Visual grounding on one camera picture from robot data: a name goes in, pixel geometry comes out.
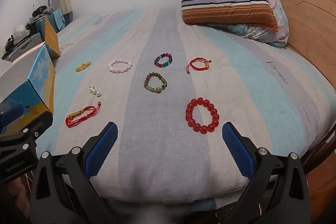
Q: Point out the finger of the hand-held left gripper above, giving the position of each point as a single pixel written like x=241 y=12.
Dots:
x=10 y=111
x=39 y=123

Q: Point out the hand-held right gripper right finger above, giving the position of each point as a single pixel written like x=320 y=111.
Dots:
x=237 y=151

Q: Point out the teal suitcase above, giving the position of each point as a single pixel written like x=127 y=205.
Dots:
x=56 y=20

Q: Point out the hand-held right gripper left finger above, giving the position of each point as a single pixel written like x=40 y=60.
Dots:
x=101 y=151

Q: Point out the black bag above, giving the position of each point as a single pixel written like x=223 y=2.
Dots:
x=40 y=11

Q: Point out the wooden headboard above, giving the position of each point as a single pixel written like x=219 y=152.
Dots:
x=309 y=29

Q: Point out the red striped pillow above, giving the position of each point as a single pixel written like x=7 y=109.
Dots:
x=225 y=3

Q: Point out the grey suitcase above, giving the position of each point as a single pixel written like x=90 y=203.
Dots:
x=23 y=43

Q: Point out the floral pillow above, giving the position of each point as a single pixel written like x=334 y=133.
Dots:
x=278 y=24

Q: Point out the white cardboard box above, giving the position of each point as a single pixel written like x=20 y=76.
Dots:
x=39 y=74

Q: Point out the person's left hand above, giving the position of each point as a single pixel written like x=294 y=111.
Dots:
x=17 y=195

